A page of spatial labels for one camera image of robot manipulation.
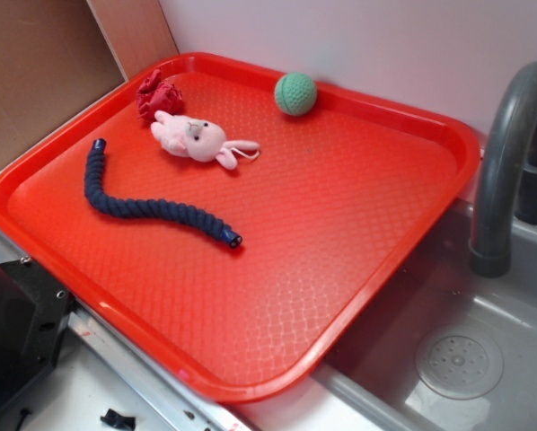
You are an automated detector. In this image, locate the grey plastic sink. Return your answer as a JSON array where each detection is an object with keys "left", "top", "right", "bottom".
[{"left": 314, "top": 201, "right": 537, "bottom": 430}]

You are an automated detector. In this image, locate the grey toy faucet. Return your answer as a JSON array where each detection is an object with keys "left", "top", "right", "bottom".
[{"left": 469, "top": 62, "right": 537, "bottom": 277}]

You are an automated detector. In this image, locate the dark blue twisted rope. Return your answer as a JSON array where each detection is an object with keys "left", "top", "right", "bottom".
[{"left": 84, "top": 137, "right": 244, "bottom": 251}]

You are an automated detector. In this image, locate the crumpled red cloth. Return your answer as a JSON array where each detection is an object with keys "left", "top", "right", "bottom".
[{"left": 136, "top": 67, "right": 184, "bottom": 121}]

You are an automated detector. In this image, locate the green dimpled ball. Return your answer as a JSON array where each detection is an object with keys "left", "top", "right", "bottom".
[{"left": 274, "top": 73, "right": 318, "bottom": 117}]

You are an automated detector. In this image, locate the pink plush bunny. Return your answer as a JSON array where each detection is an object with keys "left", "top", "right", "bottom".
[{"left": 150, "top": 110, "right": 260, "bottom": 171}]

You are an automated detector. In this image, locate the silver metal rail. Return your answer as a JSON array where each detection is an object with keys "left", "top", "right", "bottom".
[{"left": 0, "top": 215, "right": 260, "bottom": 431}]

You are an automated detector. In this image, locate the brown cardboard panel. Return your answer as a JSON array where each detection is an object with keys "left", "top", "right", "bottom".
[{"left": 0, "top": 1, "right": 178, "bottom": 171}]

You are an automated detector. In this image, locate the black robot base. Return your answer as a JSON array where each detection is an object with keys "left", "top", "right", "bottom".
[{"left": 0, "top": 259, "right": 74, "bottom": 412}]

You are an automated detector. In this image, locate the black tape scrap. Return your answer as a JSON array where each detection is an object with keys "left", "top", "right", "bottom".
[{"left": 100, "top": 409, "right": 136, "bottom": 431}]

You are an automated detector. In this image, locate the red plastic tray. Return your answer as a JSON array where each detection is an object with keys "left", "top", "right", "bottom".
[{"left": 0, "top": 53, "right": 480, "bottom": 404}]

